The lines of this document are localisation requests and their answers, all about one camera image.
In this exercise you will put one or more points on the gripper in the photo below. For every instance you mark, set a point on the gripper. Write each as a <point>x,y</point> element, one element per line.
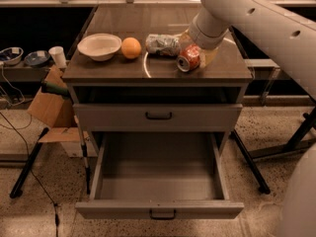
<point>201,37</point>

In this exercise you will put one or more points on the green white crumpled can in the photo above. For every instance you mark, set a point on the green white crumpled can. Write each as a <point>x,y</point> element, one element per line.
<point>162,45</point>

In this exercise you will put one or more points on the blue bowl right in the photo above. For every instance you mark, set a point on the blue bowl right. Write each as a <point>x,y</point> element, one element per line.
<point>37,59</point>

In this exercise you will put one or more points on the closed upper drawer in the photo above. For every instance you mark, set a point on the closed upper drawer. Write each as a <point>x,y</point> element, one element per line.
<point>158,117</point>

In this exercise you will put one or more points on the orange fruit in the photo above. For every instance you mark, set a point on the orange fruit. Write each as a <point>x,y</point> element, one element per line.
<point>130,48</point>

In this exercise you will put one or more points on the white paper bowl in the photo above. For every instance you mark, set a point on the white paper bowl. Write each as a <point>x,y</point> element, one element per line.
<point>99,47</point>

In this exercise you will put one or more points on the red coke can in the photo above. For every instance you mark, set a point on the red coke can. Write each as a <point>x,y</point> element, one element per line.
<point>189,59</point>

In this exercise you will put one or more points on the open lower drawer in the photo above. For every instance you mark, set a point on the open lower drawer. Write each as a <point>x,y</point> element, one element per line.
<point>159,176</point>

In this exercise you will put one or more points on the green handled tool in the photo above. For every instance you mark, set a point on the green handled tool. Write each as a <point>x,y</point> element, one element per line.
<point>51,88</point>

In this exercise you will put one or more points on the blue bowl left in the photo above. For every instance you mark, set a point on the blue bowl left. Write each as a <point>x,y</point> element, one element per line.
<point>11,55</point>

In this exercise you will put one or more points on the blue bowl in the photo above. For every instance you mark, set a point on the blue bowl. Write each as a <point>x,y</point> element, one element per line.
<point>11,55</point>
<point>37,59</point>

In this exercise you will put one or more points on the black white striped pole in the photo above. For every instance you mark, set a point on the black white striped pole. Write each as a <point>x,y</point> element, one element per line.
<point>84,154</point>

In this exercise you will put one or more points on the brown cardboard box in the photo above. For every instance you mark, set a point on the brown cardboard box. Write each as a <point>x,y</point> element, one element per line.
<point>57,113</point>

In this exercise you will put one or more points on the grey drawer cabinet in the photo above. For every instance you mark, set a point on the grey drawer cabinet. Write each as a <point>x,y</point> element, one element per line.
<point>155,79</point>

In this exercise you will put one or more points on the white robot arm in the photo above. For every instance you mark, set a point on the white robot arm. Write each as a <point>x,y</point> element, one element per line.
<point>290,41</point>

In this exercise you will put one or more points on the black tripod leg left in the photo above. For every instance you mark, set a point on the black tripod leg left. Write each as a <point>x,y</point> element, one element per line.
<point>17,189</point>

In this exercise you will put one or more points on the white paper cup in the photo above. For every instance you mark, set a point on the white paper cup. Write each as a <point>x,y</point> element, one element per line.
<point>58,56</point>

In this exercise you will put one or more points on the black tripod leg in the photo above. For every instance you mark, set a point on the black tripod leg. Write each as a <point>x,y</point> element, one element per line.
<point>263,186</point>
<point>17,189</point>

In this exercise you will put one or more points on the black tripod leg right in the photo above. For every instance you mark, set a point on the black tripod leg right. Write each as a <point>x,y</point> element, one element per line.
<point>263,186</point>

